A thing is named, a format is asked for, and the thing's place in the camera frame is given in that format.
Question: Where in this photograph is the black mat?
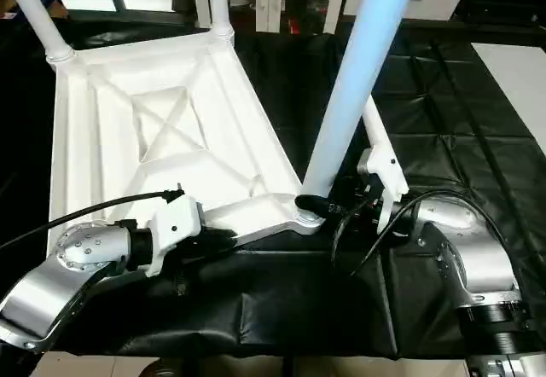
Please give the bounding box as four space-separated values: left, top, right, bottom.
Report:
0 14 546 361

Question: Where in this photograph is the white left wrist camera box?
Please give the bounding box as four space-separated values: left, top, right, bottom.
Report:
141 193 206 277

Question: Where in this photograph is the grey left robot foot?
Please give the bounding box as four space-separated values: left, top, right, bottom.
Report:
141 358 206 377

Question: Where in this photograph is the white plastic table top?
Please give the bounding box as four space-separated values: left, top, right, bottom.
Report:
47 27 327 263

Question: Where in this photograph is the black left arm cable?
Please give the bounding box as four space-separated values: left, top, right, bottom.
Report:
0 187 185 252

